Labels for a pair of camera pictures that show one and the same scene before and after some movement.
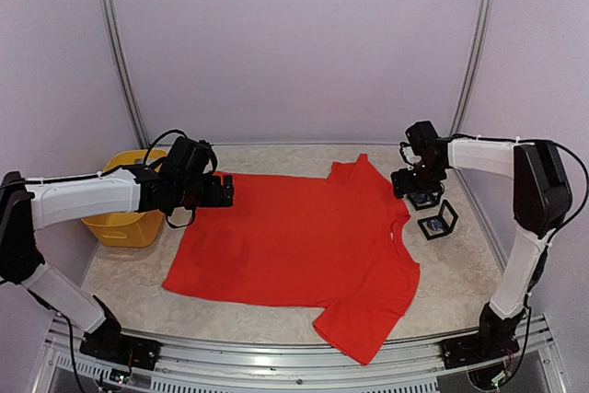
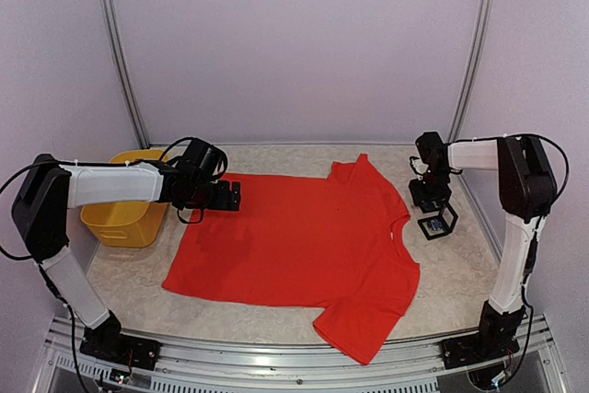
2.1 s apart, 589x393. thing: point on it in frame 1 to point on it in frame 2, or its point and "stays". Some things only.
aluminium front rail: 216,365 stays
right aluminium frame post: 480,41 stays
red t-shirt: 325,243 stays
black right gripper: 401,184 to 419,195
